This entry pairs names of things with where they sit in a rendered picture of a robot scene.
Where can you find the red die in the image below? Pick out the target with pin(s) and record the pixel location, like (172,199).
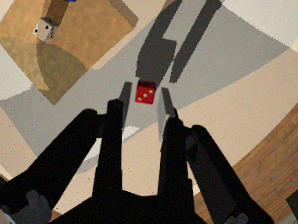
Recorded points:
(145,92)

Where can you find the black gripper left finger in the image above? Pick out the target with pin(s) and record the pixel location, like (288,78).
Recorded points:
(24,199)

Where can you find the brown textured mat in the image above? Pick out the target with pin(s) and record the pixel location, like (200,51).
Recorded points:
(87,30)

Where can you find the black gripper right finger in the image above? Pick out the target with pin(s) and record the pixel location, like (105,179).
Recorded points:
(226,199)

